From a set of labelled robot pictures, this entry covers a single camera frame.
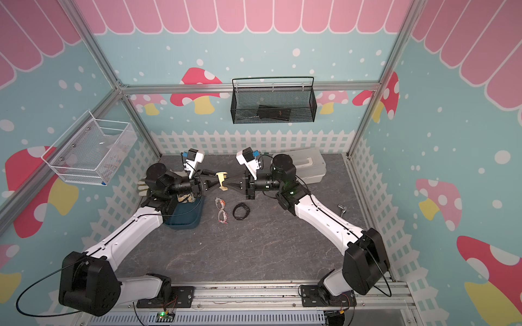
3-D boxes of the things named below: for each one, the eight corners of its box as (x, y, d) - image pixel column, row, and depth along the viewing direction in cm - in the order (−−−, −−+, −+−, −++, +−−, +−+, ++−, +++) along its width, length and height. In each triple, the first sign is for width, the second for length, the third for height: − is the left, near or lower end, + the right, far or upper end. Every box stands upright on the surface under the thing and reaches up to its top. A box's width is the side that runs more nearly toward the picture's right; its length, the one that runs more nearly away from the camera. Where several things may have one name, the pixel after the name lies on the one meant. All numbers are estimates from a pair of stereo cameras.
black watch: (233, 220, 96) (232, 215, 93) (235, 207, 101) (233, 202, 97) (249, 220, 96) (248, 215, 93) (250, 207, 101) (249, 202, 97)
